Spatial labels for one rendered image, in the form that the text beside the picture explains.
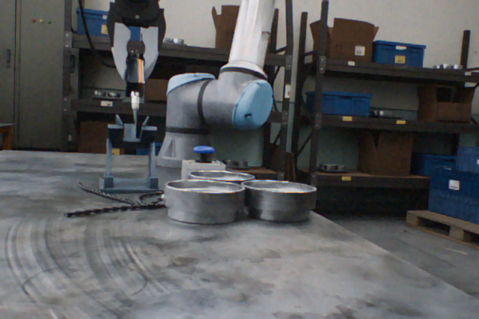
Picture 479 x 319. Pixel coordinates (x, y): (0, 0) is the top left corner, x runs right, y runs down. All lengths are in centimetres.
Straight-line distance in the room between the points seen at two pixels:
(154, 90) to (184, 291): 379
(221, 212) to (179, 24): 423
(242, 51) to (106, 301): 87
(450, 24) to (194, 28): 279
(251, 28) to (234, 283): 86
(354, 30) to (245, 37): 355
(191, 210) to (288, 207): 13
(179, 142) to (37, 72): 338
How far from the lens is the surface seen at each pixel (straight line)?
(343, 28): 463
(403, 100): 552
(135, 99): 80
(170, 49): 411
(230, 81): 112
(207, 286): 39
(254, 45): 116
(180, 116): 118
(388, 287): 43
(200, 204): 58
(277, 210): 62
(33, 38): 452
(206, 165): 86
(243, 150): 482
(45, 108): 447
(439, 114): 512
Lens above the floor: 93
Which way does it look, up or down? 5 degrees down
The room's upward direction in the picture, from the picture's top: 3 degrees clockwise
